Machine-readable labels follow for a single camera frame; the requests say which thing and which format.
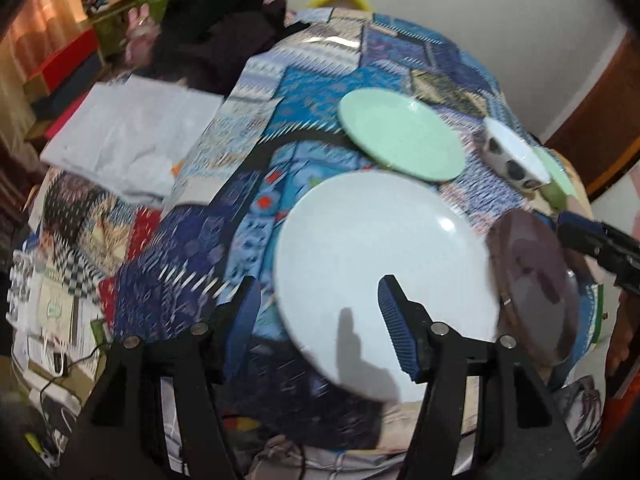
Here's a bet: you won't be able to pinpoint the blue patchwork tablecloth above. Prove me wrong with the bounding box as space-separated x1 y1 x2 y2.
9 8 542 470

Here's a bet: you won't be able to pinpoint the brown wooden door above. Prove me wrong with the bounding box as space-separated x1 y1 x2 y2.
546 32 640 200

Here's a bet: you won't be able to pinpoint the black clothing pile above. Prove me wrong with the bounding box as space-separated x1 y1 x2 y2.
136 0 309 96

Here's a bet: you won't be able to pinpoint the mint green bowl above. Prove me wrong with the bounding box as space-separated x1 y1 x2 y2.
534 146 577 210

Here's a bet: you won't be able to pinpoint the red box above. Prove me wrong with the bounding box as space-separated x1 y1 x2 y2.
28 29 98 91

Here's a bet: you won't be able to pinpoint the white bowl black spots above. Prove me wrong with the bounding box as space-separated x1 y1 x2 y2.
482 117 550 192

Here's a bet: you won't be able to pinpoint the orange pink curtain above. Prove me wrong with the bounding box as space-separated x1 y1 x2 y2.
1 0 87 165

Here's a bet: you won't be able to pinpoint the pink bunny toy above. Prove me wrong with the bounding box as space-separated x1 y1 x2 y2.
125 3 158 67

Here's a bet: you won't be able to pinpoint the white folded cloth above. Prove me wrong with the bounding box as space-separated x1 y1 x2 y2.
40 76 224 206

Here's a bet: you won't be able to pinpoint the dark purple plate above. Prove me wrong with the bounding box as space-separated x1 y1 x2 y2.
485 209 580 367

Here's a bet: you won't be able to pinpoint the mint green plate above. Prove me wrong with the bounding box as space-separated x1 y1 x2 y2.
337 88 465 182

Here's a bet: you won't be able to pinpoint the white plate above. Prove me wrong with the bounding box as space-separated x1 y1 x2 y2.
273 170 499 404

